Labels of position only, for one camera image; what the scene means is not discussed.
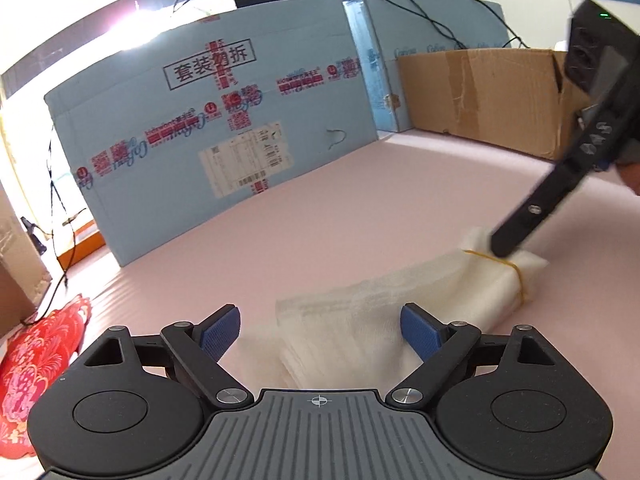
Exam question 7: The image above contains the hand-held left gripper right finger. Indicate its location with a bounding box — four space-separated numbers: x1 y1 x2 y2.
387 303 558 406

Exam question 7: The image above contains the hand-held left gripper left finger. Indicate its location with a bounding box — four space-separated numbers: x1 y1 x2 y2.
80 303 251 407

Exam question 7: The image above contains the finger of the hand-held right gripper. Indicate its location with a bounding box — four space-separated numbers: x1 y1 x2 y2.
489 105 626 260

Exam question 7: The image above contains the yellow rubber band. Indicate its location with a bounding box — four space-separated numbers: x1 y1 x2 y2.
462 247 532 304

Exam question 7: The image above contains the open brown cardboard box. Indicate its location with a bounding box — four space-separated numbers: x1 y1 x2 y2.
396 47 597 162

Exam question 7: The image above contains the orange flat box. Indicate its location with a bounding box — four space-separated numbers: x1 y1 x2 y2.
56 217 109 272

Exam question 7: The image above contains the large blue cardboard box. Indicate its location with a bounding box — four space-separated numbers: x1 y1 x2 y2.
44 0 381 267

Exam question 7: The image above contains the red paper-cut decoration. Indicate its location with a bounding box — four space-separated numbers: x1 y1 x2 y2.
0 294 94 461

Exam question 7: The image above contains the taped brown cardboard box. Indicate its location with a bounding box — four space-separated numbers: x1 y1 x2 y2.
0 180 54 336

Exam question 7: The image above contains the black charger cable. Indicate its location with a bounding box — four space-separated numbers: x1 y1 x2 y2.
375 0 532 52

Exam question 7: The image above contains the thin black cable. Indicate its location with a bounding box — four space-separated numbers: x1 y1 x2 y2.
20 122 77 327

